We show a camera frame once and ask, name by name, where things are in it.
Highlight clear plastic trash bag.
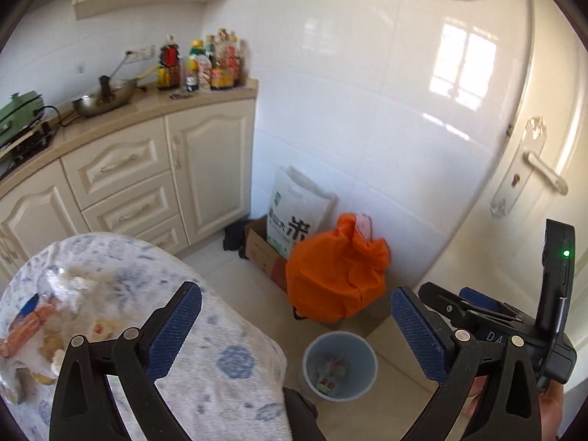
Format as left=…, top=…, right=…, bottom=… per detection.
left=1, top=266, right=123, bottom=405

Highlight blue trash bin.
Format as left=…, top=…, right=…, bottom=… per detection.
left=300, top=330, right=379, bottom=403

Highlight cream lower kitchen cabinets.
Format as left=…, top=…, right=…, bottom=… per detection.
left=1, top=94, right=256, bottom=283

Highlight right hand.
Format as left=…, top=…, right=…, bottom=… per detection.
left=462, top=376, right=564, bottom=441

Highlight blue white patterned tablecloth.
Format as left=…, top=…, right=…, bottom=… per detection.
left=0, top=232, right=293, bottom=441

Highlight white door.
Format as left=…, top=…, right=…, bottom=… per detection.
left=424, top=0, right=587, bottom=389

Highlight black trouser leg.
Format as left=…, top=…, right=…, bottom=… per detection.
left=283, top=387, right=326, bottom=441

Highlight white rice sack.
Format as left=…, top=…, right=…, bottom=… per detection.
left=266, top=166, right=337, bottom=259

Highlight cardboard box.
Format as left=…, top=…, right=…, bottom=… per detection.
left=245, top=216, right=287, bottom=292

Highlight black cloth on floor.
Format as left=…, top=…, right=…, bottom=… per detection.
left=222, top=219, right=252, bottom=260

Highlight black gas stove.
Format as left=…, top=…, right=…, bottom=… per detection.
left=1, top=122, right=56, bottom=179

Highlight green electric cooker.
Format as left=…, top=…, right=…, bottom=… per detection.
left=0, top=91, right=45, bottom=147

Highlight cluster of condiment bottles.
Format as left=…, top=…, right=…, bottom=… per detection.
left=204, top=28, right=246, bottom=91

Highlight yellow cap oil bottle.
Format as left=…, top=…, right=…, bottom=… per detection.
left=185, top=40, right=211, bottom=92

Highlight silver door handle plate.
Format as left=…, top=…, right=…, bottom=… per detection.
left=490, top=116, right=569, bottom=219

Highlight steel wok with handle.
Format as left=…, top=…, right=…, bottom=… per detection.
left=72, top=51, right=139, bottom=118

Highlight wall power socket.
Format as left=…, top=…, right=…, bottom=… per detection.
left=125, top=44, right=155, bottom=64

